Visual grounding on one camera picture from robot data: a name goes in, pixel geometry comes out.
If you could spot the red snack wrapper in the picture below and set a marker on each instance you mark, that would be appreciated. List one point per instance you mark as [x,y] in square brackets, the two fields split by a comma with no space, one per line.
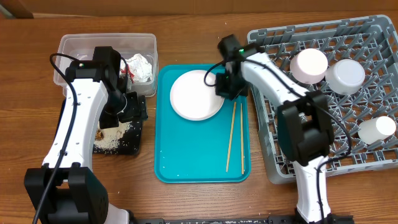
[124,71]

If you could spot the grey-green bowl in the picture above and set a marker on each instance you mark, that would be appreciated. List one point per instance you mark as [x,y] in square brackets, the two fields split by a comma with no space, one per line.
[345,77]

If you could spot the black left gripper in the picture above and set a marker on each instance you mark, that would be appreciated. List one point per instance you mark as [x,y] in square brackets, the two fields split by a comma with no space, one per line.
[137,107]

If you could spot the brown food scrap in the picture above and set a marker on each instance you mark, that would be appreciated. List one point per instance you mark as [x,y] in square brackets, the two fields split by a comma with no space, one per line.
[99,135]

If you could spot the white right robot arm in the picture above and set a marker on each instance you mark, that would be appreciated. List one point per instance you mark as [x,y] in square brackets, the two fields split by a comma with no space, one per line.
[304,129]

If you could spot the teal plastic tray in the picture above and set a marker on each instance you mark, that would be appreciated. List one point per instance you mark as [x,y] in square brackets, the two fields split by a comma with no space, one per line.
[196,151]

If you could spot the clear plastic waste bin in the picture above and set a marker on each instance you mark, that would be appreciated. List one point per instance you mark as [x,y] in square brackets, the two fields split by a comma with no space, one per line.
[81,46]

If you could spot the large pink plate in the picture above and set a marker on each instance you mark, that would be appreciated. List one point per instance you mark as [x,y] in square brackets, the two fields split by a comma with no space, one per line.
[192,97]

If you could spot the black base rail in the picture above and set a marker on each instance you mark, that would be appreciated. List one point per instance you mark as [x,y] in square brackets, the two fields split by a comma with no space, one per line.
[273,219]

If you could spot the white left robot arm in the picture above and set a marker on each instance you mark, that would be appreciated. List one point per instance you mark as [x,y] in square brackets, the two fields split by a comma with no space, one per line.
[64,189]

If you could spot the grey dishwasher rack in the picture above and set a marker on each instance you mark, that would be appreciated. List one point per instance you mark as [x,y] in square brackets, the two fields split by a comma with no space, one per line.
[371,41]

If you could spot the wooden chopstick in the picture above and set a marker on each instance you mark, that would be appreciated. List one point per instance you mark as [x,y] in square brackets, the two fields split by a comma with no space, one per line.
[242,138]
[231,137]

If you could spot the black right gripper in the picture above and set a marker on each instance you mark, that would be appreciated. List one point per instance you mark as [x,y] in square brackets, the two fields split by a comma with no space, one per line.
[221,90]

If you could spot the pink bowl with rice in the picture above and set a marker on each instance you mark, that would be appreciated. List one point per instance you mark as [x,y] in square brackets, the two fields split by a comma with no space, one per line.
[309,66]

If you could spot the white cup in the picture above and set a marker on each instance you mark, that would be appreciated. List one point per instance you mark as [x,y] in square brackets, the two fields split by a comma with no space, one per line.
[376,129]

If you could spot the spilled rice pile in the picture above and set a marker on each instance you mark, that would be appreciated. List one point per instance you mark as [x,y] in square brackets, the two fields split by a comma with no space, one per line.
[113,137]

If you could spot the white paper napkin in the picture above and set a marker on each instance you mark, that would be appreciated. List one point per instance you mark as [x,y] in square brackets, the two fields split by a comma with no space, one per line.
[140,67]

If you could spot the black waste tray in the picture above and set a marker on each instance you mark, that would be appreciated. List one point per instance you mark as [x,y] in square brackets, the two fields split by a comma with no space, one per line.
[130,140]

